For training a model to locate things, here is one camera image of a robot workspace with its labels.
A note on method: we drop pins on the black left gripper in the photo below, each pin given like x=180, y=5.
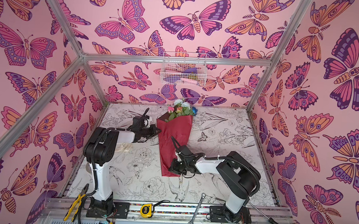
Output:
x=153, y=128

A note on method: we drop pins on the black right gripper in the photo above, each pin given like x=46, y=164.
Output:
x=176, y=163

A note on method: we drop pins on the small pink fake rose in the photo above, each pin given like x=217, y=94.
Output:
x=171, y=113

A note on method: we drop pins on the white fake rose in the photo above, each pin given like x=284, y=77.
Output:
x=187, y=107

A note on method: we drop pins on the blue fake rose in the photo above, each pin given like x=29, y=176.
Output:
x=194, y=110

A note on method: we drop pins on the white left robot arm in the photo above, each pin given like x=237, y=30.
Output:
x=100, y=150

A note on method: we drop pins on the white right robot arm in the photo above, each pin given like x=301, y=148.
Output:
x=240, y=176

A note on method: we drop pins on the cream satin ribbon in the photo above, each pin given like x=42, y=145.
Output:
x=123, y=147

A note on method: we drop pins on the silver combination wrench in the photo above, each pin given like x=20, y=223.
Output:
x=203, y=195

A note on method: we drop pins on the yellow tape measure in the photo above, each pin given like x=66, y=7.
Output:
x=147, y=210

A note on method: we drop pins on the white wire basket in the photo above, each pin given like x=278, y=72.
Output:
x=184, y=73

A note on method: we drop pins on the aluminium frame crossbar back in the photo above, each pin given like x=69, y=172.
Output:
x=191, y=60

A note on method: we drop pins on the yellow handled pliers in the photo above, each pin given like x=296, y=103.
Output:
x=75, y=207

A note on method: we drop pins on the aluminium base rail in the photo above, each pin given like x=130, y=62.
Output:
x=183, y=213

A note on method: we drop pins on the aluminium frame post left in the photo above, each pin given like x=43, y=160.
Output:
x=61, y=17

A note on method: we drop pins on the aluminium frame post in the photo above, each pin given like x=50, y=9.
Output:
x=295, y=21
x=61, y=17

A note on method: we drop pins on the aluminium frame post right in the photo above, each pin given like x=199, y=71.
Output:
x=295, y=21

